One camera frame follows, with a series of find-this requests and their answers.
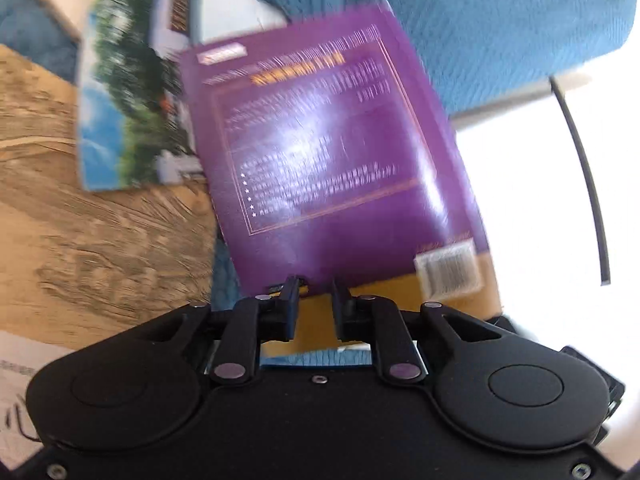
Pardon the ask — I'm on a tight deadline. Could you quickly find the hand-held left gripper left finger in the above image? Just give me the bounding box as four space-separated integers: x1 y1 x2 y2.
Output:
130 275 301 386

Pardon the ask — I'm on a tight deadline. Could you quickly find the black curved metal bar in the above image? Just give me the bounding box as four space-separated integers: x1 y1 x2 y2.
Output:
549 76 612 286

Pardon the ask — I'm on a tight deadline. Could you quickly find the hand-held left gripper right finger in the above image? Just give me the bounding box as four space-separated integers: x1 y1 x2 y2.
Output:
331 277 506 386

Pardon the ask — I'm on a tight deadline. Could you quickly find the photo cover notebook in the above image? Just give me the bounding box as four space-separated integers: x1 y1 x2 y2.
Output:
77 0 291 192

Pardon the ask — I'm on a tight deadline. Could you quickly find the brown painting cover book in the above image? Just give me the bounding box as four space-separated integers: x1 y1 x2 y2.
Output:
0 42 223 348

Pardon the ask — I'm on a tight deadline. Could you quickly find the purple book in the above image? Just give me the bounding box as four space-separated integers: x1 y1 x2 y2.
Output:
177 0 502 356

